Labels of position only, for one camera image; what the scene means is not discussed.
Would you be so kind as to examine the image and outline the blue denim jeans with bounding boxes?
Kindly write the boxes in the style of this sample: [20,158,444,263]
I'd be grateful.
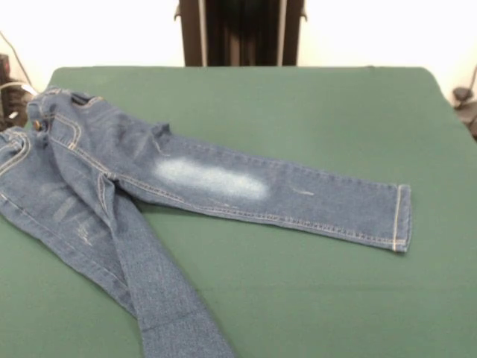
[0,84,413,358]

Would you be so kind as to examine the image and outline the dark green table cloth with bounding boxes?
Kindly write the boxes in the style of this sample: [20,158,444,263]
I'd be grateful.
[0,65,477,358]

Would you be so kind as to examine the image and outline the black floor equipment pile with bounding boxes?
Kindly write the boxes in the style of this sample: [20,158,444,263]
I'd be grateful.
[0,80,30,131]

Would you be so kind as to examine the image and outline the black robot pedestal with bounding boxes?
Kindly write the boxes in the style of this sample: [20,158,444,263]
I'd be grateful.
[174,0,310,68]

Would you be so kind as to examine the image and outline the thin grey cable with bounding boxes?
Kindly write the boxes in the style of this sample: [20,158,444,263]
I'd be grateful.
[0,31,37,92]

